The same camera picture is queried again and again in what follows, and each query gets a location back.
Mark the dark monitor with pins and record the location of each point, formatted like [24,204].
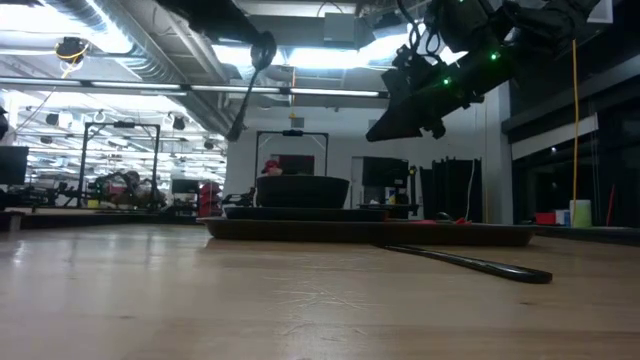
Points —
[300,164]

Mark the black monitor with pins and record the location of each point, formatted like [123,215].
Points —
[12,165]
[385,172]

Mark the grey ceiling box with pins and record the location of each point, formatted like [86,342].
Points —
[345,30]

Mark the white and blue box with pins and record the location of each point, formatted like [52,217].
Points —
[563,218]

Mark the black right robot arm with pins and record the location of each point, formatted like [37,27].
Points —
[540,20]

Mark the red stick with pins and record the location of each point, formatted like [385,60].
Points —
[610,205]

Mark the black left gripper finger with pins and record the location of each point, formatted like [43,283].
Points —
[230,27]

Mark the black metal table frame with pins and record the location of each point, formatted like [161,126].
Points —
[75,219]

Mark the grey wall box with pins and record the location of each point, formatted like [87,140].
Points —
[297,122]

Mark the black bowl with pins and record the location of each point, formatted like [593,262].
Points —
[300,192]

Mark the red box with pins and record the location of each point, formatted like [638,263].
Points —
[545,218]

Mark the brown plastic tray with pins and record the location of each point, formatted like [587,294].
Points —
[300,232]

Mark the pale green container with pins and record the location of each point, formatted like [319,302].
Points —
[581,214]

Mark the red equipment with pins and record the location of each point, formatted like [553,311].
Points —
[210,200]

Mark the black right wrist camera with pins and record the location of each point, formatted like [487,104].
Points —
[405,75]

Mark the black folding panels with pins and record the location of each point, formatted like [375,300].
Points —
[450,190]

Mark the dark metal knife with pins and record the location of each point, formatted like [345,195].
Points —
[500,272]

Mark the long ceiling light bar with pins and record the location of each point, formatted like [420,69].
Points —
[330,92]

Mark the black gantry frame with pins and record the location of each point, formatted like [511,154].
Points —
[120,124]
[292,133]

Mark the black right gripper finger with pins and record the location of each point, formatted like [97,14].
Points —
[410,117]

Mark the red cloth napkin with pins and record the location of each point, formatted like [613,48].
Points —
[464,221]

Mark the dark metal spoon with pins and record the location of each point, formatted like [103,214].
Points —
[262,50]

